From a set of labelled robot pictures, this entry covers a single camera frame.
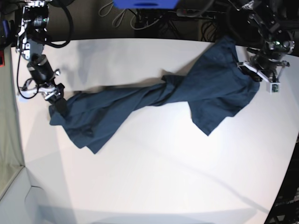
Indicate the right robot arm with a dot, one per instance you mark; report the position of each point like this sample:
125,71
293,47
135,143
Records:
31,40

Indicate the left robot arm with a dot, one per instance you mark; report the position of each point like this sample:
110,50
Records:
276,41

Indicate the blue box overhead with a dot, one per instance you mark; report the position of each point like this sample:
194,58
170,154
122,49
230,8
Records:
145,4

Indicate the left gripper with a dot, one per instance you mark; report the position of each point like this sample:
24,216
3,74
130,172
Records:
264,67

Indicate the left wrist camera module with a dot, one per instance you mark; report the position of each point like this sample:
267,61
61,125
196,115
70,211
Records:
274,87

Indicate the black power strip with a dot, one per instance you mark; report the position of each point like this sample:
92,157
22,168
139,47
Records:
191,13

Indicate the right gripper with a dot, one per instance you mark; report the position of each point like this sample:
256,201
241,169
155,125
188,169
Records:
43,81

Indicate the blue tool handle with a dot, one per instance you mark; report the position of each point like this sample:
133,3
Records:
6,28

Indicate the red black device at edge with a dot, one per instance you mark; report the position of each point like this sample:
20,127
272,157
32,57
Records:
2,59

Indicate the dark blue t-shirt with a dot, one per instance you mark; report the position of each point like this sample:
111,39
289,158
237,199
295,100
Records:
214,88

